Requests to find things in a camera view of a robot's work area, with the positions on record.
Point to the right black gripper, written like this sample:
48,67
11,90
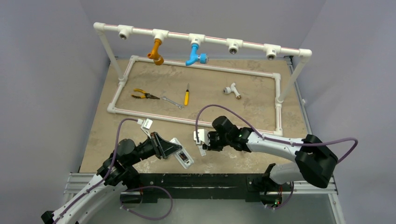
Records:
211,140

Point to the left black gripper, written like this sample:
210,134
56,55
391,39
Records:
162,148

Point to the white AC remote control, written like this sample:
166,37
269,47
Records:
182,155

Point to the white battery cover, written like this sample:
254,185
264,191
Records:
202,151

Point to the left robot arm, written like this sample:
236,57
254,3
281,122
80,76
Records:
116,174

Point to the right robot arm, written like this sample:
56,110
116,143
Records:
310,159

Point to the small silver wrench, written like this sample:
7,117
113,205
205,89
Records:
174,103

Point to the white plastic faucet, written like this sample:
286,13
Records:
232,89

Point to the blue plastic faucet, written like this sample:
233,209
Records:
195,57

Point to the orange plastic faucet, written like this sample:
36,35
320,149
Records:
154,55

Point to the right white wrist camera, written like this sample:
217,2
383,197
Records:
201,137

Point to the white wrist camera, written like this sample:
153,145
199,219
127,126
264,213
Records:
145,125
201,137

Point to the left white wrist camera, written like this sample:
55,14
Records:
145,125

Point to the yellow handled screwdriver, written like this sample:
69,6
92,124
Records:
186,98

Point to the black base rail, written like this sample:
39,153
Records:
247,187

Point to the yellow handled pliers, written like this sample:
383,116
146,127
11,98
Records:
143,94

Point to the white PVC pipe frame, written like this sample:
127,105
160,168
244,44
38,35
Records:
270,50

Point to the aluminium table frame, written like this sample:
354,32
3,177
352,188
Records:
310,161

